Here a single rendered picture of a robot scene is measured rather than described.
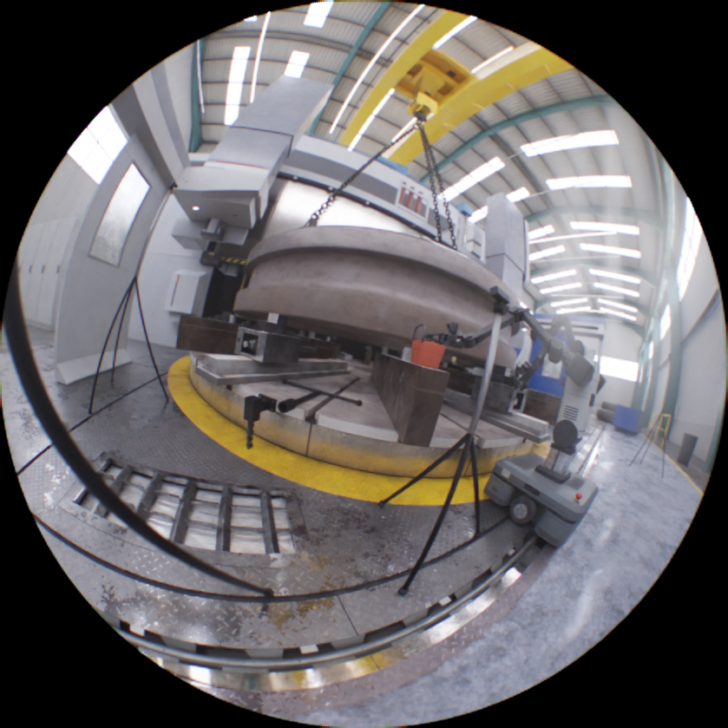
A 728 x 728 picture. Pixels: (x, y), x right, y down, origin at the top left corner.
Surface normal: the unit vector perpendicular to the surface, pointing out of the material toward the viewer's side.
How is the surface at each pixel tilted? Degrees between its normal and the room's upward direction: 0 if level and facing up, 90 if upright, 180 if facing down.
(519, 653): 0
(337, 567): 0
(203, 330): 90
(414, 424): 90
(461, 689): 0
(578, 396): 90
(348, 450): 90
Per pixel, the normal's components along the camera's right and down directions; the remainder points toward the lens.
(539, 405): -0.66, -0.09
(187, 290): 0.41, 0.15
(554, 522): -0.93, -0.18
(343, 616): 0.22, -0.97
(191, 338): 0.72, 0.21
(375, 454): -0.01, 0.07
